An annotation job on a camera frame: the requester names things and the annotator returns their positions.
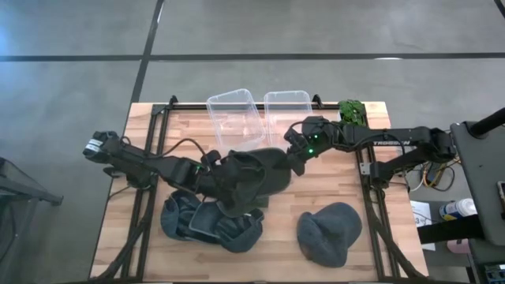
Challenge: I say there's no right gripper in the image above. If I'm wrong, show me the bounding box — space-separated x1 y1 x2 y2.
290 118 336 178

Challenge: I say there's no blue-grey cap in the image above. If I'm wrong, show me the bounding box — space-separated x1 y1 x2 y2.
188 200 226 238

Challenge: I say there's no dark olive cap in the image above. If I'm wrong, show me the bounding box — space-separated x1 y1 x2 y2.
215 147 294 219

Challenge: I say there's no blue denim cap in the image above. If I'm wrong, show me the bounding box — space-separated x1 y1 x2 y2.
159 190 206 242

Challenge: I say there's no dark blue cap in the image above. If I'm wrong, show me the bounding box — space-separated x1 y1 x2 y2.
215 207 265 254

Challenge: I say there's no grey cap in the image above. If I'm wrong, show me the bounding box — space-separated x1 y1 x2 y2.
296 201 363 268

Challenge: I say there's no clear plastic bin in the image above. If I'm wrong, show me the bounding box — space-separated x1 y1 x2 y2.
205 88 266 153
263 90 315 148

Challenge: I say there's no potted green plant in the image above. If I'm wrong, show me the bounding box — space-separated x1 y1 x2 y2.
338 99 368 127

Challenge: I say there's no white paper sheet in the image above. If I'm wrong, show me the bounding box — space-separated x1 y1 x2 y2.
410 200 437 252

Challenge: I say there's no black desk bar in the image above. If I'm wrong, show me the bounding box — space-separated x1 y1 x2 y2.
417 215 486 245

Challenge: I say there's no white canister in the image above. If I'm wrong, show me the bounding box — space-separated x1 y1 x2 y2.
439 197 478 222

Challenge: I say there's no pink object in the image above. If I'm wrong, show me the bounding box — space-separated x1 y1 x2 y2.
447 237 473 256

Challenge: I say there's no grey side desk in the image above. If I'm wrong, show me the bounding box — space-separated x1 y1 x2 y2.
449 120 505 248

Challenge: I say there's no dark side table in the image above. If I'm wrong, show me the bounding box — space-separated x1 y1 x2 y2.
0 156 64 284

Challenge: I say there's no black pole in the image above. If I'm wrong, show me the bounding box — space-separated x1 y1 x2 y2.
468 106 505 138

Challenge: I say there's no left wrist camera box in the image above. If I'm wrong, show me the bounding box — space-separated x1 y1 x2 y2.
200 148 223 169

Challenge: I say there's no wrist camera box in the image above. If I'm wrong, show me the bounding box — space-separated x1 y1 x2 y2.
283 125 304 149
200 148 223 169

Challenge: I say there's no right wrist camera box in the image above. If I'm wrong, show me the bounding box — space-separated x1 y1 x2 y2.
283 125 304 149

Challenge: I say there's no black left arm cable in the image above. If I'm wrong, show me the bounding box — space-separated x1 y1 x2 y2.
155 136 210 161

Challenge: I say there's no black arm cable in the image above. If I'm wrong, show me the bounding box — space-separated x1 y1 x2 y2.
155 136 210 161
346 132 407 169

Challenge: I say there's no black aluminium frame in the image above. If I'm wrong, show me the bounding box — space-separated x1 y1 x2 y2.
89 94 429 283

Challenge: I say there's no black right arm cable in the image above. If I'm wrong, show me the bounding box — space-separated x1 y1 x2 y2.
346 132 407 169

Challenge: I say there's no yellow cable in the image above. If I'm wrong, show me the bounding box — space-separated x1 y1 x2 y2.
421 159 455 189

